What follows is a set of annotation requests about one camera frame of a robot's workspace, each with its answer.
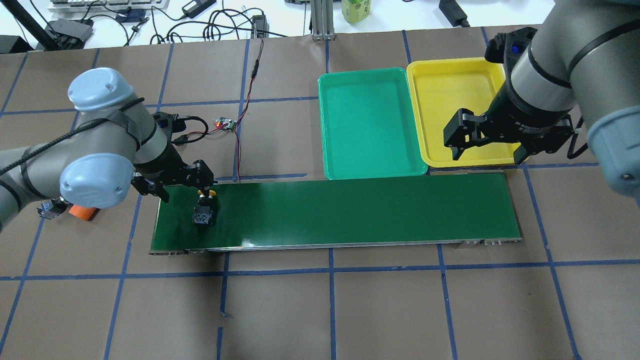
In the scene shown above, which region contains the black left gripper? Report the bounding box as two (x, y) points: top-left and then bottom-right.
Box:
(131, 159), (216, 203)

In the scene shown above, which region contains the plain orange cylinder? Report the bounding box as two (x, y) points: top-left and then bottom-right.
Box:
(68, 204), (99, 222)

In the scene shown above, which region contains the green tea bottle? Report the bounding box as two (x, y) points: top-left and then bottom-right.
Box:
(341, 0), (371, 24)

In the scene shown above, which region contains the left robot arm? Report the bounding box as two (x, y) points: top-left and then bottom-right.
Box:
(0, 67), (216, 230)

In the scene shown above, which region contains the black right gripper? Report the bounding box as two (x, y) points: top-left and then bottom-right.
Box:
(443, 85), (575, 165)

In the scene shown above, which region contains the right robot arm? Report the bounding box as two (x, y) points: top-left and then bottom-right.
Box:
(443, 0), (640, 199)

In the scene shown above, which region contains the small controller circuit board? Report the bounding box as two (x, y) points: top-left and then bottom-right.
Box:
(214, 117), (238, 132)

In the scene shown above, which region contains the green conveyor belt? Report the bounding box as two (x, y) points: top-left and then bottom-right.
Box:
(149, 172), (522, 255)

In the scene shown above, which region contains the green plastic tray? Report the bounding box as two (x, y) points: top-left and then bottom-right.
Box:
(317, 67), (428, 180)

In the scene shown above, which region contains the yellow push button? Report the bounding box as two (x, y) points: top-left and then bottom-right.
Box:
(191, 189), (220, 227)

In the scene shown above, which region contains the yellow plastic tray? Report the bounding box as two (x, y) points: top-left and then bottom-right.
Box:
(406, 57), (531, 169)

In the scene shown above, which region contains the black power adapter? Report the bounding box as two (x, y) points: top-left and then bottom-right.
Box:
(438, 0), (471, 28)

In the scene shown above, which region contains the aluminium frame post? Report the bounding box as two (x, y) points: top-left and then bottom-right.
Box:
(310, 0), (336, 42)

